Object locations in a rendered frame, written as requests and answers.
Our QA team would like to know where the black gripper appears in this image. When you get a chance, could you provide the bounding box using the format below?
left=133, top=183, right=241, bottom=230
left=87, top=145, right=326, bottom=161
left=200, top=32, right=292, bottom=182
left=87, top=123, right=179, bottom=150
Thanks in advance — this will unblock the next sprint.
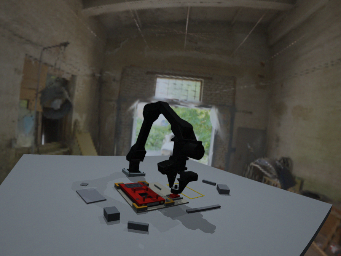
left=166, top=154, right=198, bottom=194

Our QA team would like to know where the black and grey wheel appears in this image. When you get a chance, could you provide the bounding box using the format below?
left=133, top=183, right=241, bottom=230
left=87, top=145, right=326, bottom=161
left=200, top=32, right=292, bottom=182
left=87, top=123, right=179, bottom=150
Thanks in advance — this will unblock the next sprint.
left=170, top=186, right=178, bottom=194

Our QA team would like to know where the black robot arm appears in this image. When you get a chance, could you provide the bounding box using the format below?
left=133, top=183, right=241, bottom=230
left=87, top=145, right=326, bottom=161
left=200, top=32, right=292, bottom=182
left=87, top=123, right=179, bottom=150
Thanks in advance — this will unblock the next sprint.
left=126, top=101, right=205, bottom=174

